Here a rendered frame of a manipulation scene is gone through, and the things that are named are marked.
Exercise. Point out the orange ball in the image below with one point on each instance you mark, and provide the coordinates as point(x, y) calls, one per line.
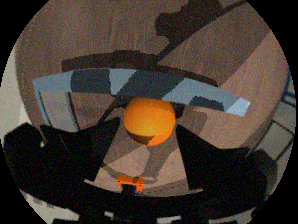
point(149, 117)
point(149, 140)

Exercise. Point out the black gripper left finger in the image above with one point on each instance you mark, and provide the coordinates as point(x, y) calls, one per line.
point(86, 147)

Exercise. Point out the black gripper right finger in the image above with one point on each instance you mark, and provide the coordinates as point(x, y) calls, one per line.
point(202, 160)

